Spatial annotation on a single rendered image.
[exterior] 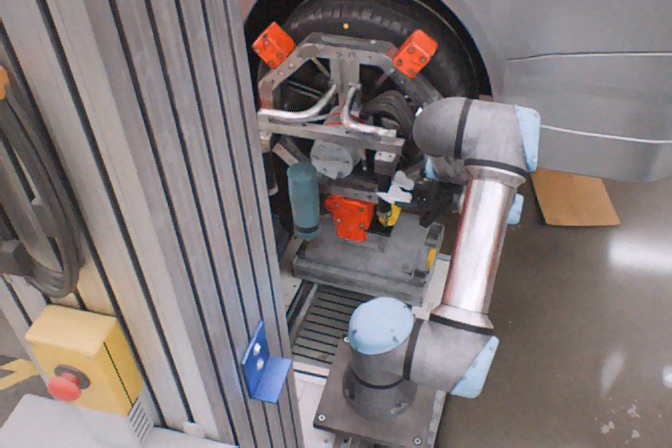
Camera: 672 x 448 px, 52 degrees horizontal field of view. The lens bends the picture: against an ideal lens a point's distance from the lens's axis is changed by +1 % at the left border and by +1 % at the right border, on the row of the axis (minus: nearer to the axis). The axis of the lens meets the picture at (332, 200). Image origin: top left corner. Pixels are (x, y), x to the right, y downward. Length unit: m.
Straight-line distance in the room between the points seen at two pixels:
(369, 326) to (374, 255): 1.24
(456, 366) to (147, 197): 0.76
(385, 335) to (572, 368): 1.39
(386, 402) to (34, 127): 0.94
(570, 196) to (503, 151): 1.89
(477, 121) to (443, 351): 0.42
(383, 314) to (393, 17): 0.92
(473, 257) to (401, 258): 1.23
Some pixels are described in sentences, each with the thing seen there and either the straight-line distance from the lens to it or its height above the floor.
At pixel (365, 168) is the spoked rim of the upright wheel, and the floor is 0.62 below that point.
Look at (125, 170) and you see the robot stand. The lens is 0.60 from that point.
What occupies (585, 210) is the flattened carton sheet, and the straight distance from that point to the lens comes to 3.09.
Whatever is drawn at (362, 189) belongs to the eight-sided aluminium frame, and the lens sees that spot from 2.14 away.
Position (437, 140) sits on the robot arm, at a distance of 1.29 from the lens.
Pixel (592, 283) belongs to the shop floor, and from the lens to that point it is 2.82.
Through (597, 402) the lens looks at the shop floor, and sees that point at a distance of 2.50.
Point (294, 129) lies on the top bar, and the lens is 1.81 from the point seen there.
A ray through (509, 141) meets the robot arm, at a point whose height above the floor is 1.29.
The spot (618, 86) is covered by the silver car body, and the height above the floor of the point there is 1.05.
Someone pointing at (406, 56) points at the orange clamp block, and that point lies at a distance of 1.81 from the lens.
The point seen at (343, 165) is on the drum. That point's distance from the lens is 1.89.
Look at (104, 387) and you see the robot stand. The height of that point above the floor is 1.40.
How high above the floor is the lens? 2.05
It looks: 43 degrees down
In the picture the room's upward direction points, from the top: 3 degrees counter-clockwise
